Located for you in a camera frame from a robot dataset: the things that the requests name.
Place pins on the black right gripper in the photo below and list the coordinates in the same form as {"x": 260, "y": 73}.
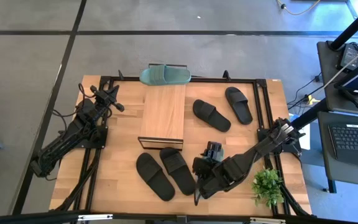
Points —
{"x": 204, "y": 168}

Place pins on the wooden two-tier shelf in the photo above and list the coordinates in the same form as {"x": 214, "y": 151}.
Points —
{"x": 163, "y": 115}

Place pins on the silver metal bracket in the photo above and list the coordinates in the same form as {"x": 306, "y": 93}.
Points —
{"x": 95, "y": 217}
{"x": 267, "y": 221}

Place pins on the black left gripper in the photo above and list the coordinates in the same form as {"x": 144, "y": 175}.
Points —
{"x": 104, "y": 97}

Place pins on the black metal pole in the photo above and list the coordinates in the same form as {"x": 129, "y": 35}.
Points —
{"x": 353, "y": 26}
{"x": 311, "y": 113}

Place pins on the thin white rod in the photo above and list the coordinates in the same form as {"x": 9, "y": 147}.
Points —
{"x": 346, "y": 67}

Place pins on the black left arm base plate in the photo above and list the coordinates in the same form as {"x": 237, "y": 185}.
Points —
{"x": 102, "y": 143}

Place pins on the black slide sandal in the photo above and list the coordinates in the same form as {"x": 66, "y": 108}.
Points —
{"x": 211, "y": 115}
{"x": 155, "y": 177}
{"x": 238, "y": 105}
{"x": 178, "y": 171}

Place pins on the black laptop keyboard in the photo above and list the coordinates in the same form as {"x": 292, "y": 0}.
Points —
{"x": 353, "y": 140}

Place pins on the small green artificial plant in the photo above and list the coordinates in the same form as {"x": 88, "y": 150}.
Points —
{"x": 267, "y": 188}

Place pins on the white paper sheet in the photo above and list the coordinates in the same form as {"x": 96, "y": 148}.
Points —
{"x": 305, "y": 141}

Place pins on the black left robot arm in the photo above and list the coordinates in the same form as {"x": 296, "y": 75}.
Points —
{"x": 73, "y": 130}

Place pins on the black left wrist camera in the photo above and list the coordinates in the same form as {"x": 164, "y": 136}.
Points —
{"x": 119, "y": 106}

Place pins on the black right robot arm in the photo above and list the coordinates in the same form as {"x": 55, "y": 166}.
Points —
{"x": 259, "y": 147}

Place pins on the black aluminium table frame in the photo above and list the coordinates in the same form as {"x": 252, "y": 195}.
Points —
{"x": 210, "y": 80}

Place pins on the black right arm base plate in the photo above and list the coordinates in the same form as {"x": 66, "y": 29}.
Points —
{"x": 294, "y": 149}

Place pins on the black horizontal beam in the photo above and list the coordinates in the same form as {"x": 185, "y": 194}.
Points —
{"x": 42, "y": 217}

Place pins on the black power adapter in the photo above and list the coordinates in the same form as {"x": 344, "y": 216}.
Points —
{"x": 350, "y": 54}

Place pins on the black computer cart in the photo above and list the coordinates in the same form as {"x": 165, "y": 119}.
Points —
{"x": 325, "y": 93}

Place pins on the yellow floor plug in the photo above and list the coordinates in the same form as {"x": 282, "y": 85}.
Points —
{"x": 311, "y": 100}

